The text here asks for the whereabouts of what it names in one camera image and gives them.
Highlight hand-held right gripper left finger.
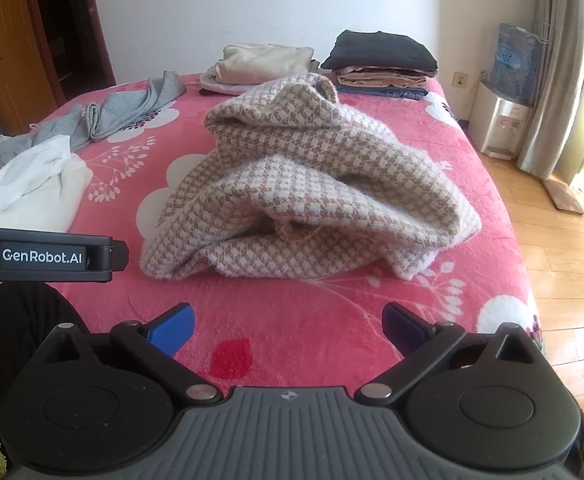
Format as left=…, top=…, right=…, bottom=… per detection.
left=39, top=302, right=223, bottom=404

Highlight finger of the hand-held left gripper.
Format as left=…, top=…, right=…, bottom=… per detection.
left=112, top=240, right=130, bottom=272

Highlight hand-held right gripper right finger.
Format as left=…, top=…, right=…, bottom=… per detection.
left=354, top=301, right=546, bottom=406

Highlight beige houndstooth coat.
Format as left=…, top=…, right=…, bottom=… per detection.
left=139, top=72, right=482, bottom=282

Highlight folded cream clothes stack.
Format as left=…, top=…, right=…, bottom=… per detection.
left=200, top=72, right=273, bottom=95

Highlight tan folded clothes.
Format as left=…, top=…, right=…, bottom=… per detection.
left=336, top=66, right=429, bottom=92

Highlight white fleece garment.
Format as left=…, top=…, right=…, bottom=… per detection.
left=0, top=135, right=94, bottom=233

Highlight pink floral blanket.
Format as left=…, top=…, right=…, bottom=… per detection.
left=0, top=71, right=547, bottom=392

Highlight grey garment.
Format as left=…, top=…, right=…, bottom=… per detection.
left=0, top=71, right=187, bottom=166

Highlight brown door mat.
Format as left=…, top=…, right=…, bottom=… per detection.
left=542, top=177, right=584, bottom=216

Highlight orange wooden door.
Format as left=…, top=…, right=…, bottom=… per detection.
left=0, top=0, right=58, bottom=123

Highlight white water dispenser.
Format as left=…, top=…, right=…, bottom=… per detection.
left=469, top=80, right=535, bottom=161

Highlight blue folded jeans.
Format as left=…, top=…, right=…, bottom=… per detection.
left=339, top=87, right=430, bottom=100

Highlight cream folded garment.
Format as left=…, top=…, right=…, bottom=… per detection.
left=215, top=42, right=317, bottom=84

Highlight grey curtain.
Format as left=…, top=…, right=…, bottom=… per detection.
left=516, top=0, right=584, bottom=181

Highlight black folded garment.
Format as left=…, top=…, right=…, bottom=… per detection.
left=320, top=30, right=438, bottom=78

